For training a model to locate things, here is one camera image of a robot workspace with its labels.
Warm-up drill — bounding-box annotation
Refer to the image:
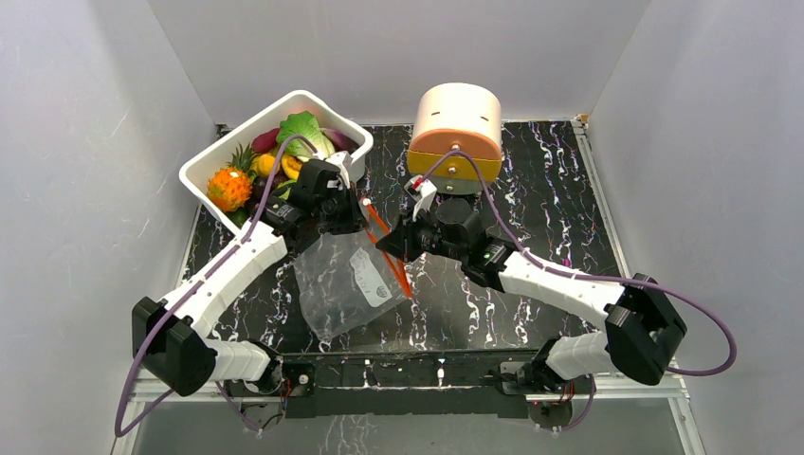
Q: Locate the clear zip top bag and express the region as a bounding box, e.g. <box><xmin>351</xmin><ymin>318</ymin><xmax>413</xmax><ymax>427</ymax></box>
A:
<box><xmin>293</xmin><ymin>198</ymin><xmax>412</xmax><ymax>342</ymax></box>

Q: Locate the green toy cabbage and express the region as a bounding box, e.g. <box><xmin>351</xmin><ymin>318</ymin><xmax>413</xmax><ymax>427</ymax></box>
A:
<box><xmin>276</xmin><ymin>111</ymin><xmax>336</xmax><ymax>162</ymax></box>

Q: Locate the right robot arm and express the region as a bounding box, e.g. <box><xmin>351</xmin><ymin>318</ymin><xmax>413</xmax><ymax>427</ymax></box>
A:
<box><xmin>376</xmin><ymin>199</ymin><xmax>686</xmax><ymax>392</ymax></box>

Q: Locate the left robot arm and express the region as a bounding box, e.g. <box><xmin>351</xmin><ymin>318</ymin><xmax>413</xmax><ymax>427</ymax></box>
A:
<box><xmin>132</xmin><ymin>153</ymin><xmax>367</xmax><ymax>396</ymax></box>

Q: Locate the purple toy onion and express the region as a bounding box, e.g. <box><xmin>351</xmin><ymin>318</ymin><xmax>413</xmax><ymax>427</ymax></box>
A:
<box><xmin>321</xmin><ymin>128</ymin><xmax>359</xmax><ymax>154</ymax></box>

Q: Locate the yellow toy fruit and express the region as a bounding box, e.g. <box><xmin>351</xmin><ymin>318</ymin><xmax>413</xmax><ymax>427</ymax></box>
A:
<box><xmin>251</xmin><ymin>154</ymin><xmax>282</xmax><ymax>177</ymax></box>

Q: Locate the purple toy sweet potato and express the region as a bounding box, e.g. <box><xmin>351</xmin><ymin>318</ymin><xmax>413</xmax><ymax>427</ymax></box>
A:
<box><xmin>251</xmin><ymin>127</ymin><xmax>280</xmax><ymax>155</ymax></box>

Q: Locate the toy pineapple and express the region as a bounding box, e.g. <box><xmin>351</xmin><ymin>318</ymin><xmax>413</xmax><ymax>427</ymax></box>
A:
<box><xmin>207</xmin><ymin>143</ymin><xmax>257</xmax><ymax>213</ymax></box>

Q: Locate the round drawer cabinet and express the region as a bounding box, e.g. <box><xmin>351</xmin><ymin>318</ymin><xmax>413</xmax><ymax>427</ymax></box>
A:
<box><xmin>406</xmin><ymin>82</ymin><xmax>503</xmax><ymax>184</ymax></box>

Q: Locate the white plastic bin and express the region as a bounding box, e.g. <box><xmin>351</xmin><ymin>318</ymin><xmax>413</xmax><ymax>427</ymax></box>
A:
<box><xmin>179</xmin><ymin>90</ymin><xmax>374</xmax><ymax>234</ymax></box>

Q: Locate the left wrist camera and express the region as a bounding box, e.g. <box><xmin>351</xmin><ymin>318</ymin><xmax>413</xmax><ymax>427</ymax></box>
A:
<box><xmin>325</xmin><ymin>151</ymin><xmax>352</xmax><ymax>189</ymax></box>

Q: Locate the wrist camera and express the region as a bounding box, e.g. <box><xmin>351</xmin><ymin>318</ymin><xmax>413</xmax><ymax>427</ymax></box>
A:
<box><xmin>404</xmin><ymin>175</ymin><xmax>437</xmax><ymax>222</ymax></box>
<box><xmin>325</xmin><ymin>151</ymin><xmax>352</xmax><ymax>189</ymax></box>

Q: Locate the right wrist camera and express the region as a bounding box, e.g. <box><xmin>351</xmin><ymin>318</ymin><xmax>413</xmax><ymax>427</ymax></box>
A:
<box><xmin>404</xmin><ymin>175</ymin><xmax>437</xmax><ymax>222</ymax></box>

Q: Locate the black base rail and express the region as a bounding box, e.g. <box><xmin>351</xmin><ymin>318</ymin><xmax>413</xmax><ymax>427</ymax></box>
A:
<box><xmin>223</xmin><ymin>350</ymin><xmax>591</xmax><ymax>420</ymax></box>

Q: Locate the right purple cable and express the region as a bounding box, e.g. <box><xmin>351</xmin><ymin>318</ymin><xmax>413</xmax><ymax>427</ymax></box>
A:
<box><xmin>417</xmin><ymin>149</ymin><xmax>738</xmax><ymax>378</ymax></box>

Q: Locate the purple cable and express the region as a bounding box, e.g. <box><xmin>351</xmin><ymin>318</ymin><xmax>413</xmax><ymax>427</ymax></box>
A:
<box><xmin>417</xmin><ymin>149</ymin><xmax>738</xmax><ymax>378</ymax></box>
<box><xmin>114</xmin><ymin>133</ymin><xmax>321</xmax><ymax>439</ymax></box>

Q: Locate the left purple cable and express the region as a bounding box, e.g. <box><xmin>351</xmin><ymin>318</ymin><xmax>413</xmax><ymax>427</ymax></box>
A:
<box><xmin>114</xmin><ymin>133</ymin><xmax>321</xmax><ymax>439</ymax></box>

